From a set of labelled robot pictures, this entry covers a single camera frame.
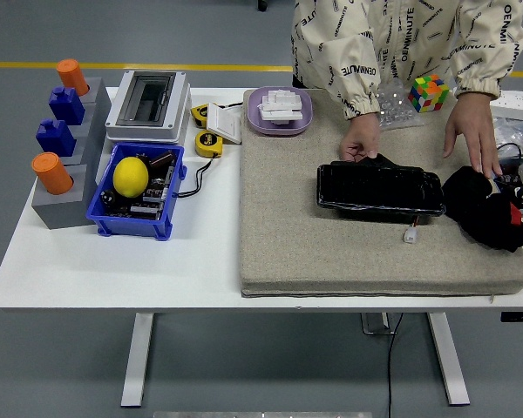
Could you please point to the person's left hand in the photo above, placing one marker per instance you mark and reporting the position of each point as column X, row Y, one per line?
column 473, row 130

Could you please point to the person's right hand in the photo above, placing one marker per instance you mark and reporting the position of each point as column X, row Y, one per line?
column 362, row 137

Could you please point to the black rag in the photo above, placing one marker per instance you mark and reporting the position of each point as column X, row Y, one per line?
column 484, row 209

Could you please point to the black panel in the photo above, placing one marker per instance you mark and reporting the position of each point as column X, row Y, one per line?
column 375, row 187

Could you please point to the blue bowl of electronics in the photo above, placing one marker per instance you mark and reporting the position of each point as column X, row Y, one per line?
column 507, row 178

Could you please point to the clear plastic bags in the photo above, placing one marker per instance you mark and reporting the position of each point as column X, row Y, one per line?
column 512, row 130

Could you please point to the clear bag of metal nuts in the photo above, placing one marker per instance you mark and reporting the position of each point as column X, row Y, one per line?
column 396, row 111

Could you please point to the white power strip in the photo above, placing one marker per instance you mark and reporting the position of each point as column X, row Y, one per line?
column 516, row 104

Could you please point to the colourful puzzle cube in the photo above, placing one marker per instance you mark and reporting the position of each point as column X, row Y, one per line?
column 428, row 93

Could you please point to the stack of white switches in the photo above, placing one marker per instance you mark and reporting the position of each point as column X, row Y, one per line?
column 281, row 106

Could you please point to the person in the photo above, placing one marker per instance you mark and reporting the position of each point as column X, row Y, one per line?
column 401, row 39

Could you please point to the purple plate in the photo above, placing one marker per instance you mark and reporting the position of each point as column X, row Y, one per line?
column 255, row 122

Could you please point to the small white connector plug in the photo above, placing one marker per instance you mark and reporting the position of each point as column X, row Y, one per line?
column 411, row 237

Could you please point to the black table controller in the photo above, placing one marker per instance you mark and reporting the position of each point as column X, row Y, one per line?
column 520, row 317

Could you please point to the beige mat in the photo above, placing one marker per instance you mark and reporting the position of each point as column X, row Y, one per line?
column 314, row 257

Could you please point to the yellow tape measure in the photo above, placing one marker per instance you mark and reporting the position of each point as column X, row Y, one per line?
column 207, row 141
column 199, row 114

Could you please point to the black chair caster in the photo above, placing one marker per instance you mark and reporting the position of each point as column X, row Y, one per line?
column 262, row 5

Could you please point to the white table leg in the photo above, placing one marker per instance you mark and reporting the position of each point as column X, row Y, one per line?
column 449, row 361
column 137, row 361

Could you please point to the grey table control box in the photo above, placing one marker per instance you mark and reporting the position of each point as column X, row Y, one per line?
column 372, row 324

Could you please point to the dark circuit board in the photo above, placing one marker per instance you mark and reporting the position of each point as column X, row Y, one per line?
column 152, row 191

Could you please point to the yellow lemon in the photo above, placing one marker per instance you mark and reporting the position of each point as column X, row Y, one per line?
column 131, row 177

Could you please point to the blue plastic bin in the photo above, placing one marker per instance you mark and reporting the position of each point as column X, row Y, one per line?
column 131, row 224

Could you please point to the orange cylinder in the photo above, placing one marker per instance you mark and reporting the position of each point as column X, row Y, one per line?
column 72, row 76
column 52, row 174

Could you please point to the blue block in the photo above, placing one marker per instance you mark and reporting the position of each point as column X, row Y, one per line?
column 66, row 106
column 56, row 138

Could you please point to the grey stepped block holder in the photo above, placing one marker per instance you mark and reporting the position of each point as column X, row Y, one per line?
column 61, row 211

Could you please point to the white wall switch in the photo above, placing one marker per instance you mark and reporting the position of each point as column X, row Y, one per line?
column 224, row 124

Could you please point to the grey white electrical enclosure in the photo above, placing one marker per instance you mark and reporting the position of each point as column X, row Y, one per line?
column 178, row 104

